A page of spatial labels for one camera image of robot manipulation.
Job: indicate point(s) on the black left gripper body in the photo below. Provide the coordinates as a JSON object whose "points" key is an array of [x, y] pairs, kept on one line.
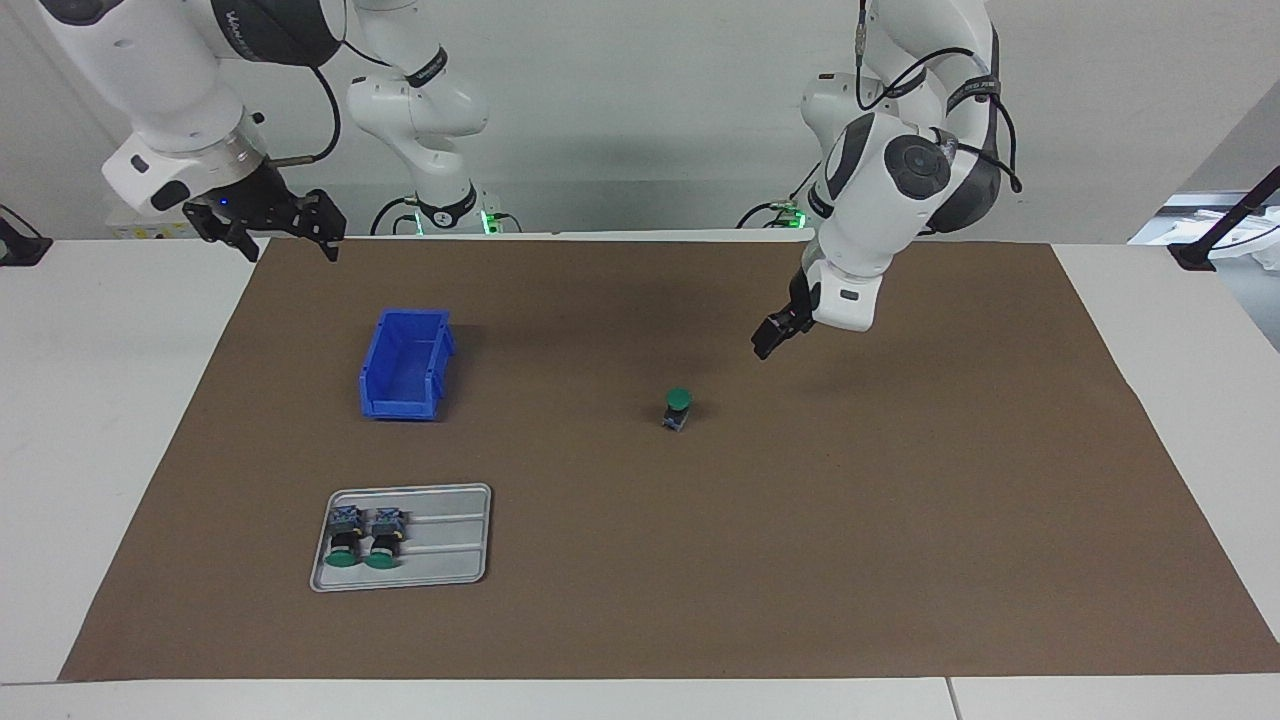
{"points": [[802, 295]]}

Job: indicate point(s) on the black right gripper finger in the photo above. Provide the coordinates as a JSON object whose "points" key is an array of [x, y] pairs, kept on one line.
{"points": [[328, 222], [238, 240]]}

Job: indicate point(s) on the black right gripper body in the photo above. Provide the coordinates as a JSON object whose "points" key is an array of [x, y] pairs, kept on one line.
{"points": [[250, 200]]}

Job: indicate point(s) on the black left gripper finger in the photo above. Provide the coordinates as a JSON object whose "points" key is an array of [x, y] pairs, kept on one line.
{"points": [[803, 322], [772, 338]]}

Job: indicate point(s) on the green push button switch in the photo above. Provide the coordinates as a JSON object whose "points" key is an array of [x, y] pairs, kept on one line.
{"points": [[678, 405], [384, 540], [343, 540]]}

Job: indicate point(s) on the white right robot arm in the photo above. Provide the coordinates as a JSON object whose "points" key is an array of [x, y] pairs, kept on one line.
{"points": [[160, 80]]}

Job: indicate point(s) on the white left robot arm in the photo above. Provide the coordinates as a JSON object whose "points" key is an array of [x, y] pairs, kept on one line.
{"points": [[870, 220]]}

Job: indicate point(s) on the white cardboard box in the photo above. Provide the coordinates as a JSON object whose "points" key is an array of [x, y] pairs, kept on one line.
{"points": [[140, 230]]}

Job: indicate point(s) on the blue plastic bin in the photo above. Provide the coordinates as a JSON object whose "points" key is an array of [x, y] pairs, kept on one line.
{"points": [[405, 365]]}

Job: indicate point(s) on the brown table mat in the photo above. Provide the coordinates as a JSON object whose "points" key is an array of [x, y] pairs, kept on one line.
{"points": [[800, 550]]}

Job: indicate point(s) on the black clamp stand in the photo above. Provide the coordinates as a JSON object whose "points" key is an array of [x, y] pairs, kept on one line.
{"points": [[1195, 255], [20, 250]]}

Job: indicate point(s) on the grey metal tray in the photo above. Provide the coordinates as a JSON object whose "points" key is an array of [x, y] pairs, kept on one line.
{"points": [[450, 550]]}

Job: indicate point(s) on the white background clutter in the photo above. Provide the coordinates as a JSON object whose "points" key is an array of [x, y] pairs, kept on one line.
{"points": [[1160, 225]]}

